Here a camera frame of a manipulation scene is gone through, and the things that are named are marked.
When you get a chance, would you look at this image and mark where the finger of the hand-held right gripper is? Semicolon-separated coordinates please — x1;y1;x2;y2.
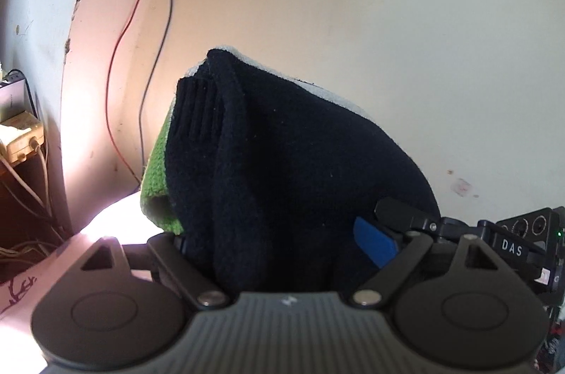
374;198;445;235

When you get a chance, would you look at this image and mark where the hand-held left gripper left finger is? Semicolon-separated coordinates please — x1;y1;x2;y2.
78;233;230;309

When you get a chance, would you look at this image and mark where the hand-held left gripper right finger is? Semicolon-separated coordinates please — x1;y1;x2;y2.
352;216;506;309

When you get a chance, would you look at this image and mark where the black knitted sock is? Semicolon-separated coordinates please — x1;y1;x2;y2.
140;44;442;295

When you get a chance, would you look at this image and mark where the beige power strip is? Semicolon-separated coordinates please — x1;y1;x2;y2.
0;113;46;165

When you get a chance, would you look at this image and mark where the grey adapter box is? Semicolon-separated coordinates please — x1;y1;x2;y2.
0;69;37;124

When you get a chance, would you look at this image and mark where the white cable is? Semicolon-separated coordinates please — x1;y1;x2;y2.
0;140;68;239

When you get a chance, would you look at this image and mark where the thin red cable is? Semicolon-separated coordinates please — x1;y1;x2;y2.
105;0;183;186

